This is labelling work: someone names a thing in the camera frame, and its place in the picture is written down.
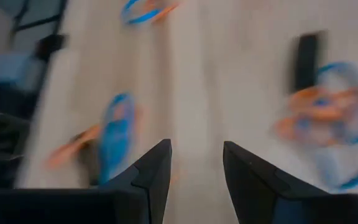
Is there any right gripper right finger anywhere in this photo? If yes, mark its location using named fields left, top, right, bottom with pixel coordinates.
left=223, top=140, right=358, bottom=224

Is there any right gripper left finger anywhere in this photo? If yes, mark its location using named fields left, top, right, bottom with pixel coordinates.
left=0, top=138, right=173, bottom=224

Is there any blue-grey chair seat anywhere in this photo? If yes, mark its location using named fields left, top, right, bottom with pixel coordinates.
left=0, top=53, right=45, bottom=91

